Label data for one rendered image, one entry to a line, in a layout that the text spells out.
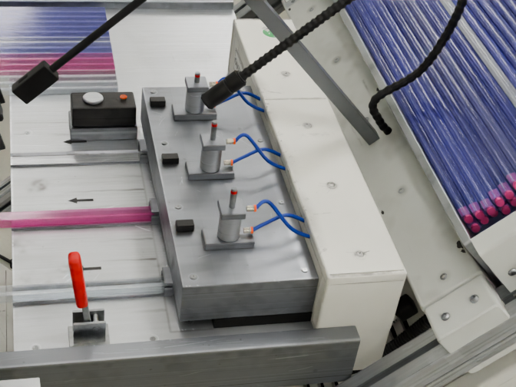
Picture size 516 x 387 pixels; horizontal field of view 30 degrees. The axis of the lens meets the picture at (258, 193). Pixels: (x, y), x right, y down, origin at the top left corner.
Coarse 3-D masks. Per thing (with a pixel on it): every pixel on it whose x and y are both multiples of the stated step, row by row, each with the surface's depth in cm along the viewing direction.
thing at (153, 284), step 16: (0, 288) 94; (16, 288) 94; (32, 288) 94; (48, 288) 95; (64, 288) 95; (96, 288) 95; (112, 288) 96; (128, 288) 96; (144, 288) 97; (160, 288) 97
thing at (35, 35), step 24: (0, 24) 132; (24, 24) 133; (48, 24) 134; (72, 24) 134; (96, 24) 135; (0, 48) 127; (24, 48) 128; (48, 48) 129; (96, 48) 130; (0, 72) 123; (24, 72) 124; (72, 72) 125; (96, 72) 126
